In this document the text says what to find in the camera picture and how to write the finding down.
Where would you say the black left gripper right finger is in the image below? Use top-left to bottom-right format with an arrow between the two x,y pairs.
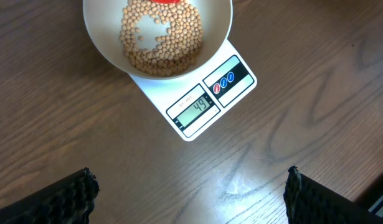
283,166 -> 383,224

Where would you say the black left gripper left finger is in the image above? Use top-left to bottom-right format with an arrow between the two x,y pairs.
0,168 -> 100,224

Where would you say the red plastic measuring scoop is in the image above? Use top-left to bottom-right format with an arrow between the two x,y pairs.
150,0 -> 181,4

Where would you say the white digital kitchen scale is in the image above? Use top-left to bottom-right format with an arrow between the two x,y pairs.
131,40 -> 258,141

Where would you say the cream round bowl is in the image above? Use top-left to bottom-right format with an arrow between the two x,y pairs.
83,0 -> 233,80

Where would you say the soybeans pile in bowl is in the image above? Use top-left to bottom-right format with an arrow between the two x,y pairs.
120,0 -> 204,77

